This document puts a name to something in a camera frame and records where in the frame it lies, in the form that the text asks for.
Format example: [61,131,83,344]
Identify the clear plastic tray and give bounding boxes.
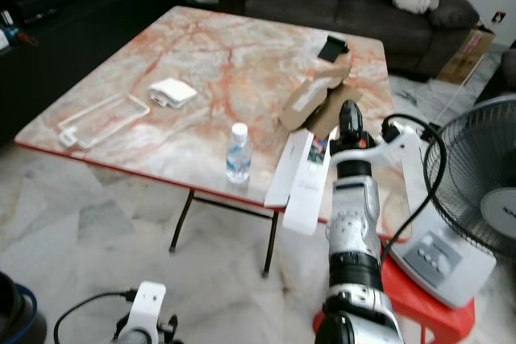
[57,92,152,150]

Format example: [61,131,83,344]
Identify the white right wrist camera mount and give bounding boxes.
[326,122,425,168]

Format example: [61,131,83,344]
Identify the black TV cabinet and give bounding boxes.
[0,0,187,145]

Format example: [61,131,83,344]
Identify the grey table fan black grille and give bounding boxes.
[386,93,516,310]

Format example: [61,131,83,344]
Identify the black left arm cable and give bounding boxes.
[52,288,140,344]

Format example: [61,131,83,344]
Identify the brown cardboard carton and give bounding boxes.
[435,27,495,86]

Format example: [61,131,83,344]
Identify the small black phone stand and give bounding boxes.
[316,35,350,64]

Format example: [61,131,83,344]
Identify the small blue white packet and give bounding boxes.
[1,25,24,48]

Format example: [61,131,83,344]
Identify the red plastic stool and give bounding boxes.
[312,234,477,344]

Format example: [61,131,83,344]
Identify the long white box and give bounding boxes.
[281,136,332,237]

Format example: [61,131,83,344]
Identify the black rubbish bin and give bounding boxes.
[0,272,42,344]

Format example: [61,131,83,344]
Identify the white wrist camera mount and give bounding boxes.
[326,122,425,168]
[128,280,168,342]

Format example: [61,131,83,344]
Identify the marble top folding table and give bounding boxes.
[14,6,412,278]

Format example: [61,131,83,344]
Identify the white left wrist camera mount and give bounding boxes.
[128,280,168,342]

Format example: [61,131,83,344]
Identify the clear plastic water bottle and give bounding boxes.
[225,122,253,186]

